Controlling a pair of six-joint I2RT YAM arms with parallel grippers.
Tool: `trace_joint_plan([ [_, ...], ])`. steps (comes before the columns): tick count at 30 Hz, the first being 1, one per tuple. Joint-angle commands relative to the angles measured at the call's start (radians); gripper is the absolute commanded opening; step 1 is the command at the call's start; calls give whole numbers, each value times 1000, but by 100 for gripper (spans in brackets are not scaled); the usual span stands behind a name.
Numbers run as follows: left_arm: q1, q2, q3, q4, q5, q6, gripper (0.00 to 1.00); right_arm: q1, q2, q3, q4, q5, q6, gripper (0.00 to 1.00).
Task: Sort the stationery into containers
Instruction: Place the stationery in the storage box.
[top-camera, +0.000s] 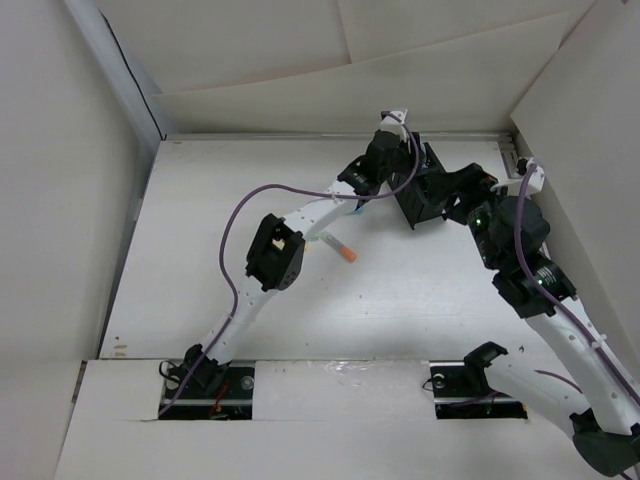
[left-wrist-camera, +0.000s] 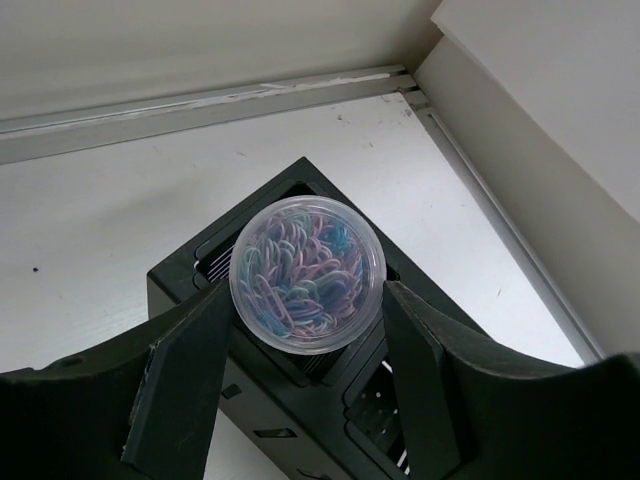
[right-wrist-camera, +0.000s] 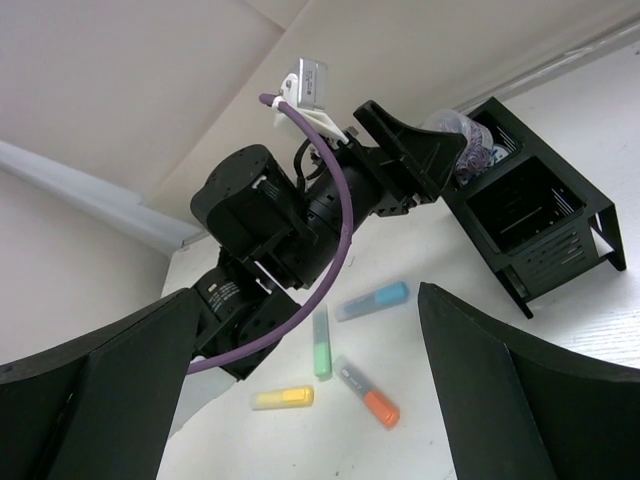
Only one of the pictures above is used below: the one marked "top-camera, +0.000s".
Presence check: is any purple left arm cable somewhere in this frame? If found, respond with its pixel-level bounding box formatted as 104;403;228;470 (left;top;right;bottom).
159;114;420;416

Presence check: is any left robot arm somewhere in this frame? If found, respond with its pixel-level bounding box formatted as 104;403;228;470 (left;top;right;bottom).
181;126;426;397

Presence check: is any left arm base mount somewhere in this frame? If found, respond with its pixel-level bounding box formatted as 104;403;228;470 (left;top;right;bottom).
158;344;255;421

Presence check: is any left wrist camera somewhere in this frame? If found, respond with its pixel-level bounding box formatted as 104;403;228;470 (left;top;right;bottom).
379;109;408;141

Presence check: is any aluminium rail right edge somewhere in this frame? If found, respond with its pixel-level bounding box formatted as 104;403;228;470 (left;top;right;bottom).
498;134;520;178

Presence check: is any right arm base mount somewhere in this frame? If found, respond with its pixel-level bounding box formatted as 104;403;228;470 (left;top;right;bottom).
422;342;528;420

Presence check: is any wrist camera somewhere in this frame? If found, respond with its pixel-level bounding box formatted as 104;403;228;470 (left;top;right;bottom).
379;109;408;141
489;157;546;194

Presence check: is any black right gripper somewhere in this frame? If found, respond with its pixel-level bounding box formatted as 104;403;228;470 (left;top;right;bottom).
427;162;522;270

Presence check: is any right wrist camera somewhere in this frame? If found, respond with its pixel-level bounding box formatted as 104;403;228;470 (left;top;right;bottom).
489;157;546;194

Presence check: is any black two-slot organizer box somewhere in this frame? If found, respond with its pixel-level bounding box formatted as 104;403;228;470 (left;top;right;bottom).
395;142;445;230

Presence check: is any orange highlighter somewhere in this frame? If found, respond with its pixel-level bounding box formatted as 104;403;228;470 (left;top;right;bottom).
322;232;357;263

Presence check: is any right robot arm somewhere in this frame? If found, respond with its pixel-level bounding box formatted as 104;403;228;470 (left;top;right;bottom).
425;160;639;477

